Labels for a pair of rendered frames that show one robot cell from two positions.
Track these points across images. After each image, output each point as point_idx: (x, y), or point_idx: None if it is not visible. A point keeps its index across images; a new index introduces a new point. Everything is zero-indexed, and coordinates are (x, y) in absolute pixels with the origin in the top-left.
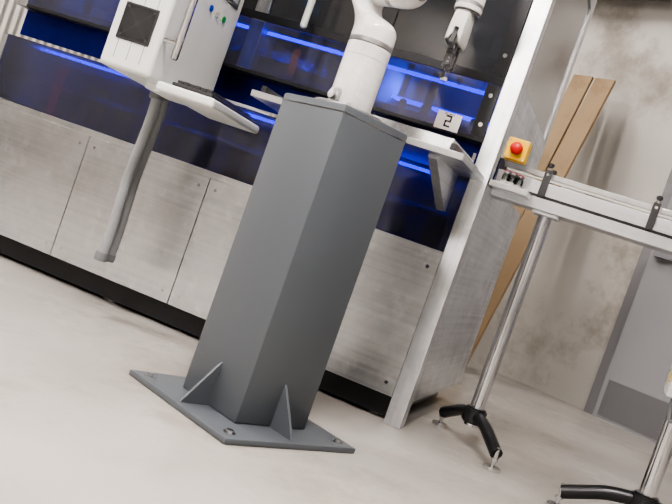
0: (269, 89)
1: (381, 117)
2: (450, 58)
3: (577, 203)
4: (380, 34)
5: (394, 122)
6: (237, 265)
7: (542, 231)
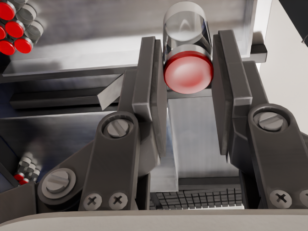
0: (233, 183)
1: (252, 36)
2: (263, 92)
3: None
4: None
5: (256, 0)
6: None
7: None
